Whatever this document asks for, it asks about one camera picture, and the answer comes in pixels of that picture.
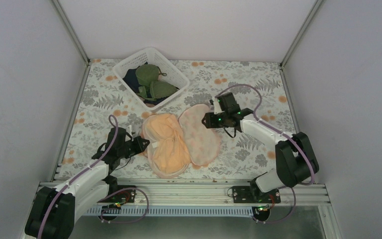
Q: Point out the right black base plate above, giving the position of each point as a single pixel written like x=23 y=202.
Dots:
x=248 y=194

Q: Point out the green bra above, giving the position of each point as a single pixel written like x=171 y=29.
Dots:
x=152 y=88

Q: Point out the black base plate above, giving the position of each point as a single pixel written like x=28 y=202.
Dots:
x=248 y=194
x=126 y=196

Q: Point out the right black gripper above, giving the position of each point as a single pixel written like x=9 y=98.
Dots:
x=211 y=122

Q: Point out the floral patterned table mat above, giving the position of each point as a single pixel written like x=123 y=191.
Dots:
x=257 y=86

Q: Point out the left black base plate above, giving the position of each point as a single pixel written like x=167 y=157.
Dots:
x=126 y=196

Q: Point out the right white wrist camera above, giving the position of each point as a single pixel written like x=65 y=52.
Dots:
x=216 y=106

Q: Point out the dark navy garment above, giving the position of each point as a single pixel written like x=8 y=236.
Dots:
x=131 y=80

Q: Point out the peach floral mesh laundry bag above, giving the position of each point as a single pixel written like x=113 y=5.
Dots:
x=203 y=143

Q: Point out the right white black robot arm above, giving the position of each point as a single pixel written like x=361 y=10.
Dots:
x=295 y=158

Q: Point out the peach orange bra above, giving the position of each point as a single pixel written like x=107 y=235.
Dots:
x=167 y=150

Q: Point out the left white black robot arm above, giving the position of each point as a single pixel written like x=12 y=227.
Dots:
x=56 y=210

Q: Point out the white slotted cable duct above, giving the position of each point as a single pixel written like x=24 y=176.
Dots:
x=182 y=211

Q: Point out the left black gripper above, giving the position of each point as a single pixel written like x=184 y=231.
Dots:
x=140 y=149

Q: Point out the aluminium rail frame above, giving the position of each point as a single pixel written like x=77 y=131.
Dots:
x=215 y=192

